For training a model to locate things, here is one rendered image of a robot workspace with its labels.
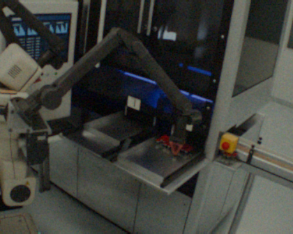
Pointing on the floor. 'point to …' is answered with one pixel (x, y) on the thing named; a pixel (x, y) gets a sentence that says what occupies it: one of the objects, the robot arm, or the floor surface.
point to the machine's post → (230, 59)
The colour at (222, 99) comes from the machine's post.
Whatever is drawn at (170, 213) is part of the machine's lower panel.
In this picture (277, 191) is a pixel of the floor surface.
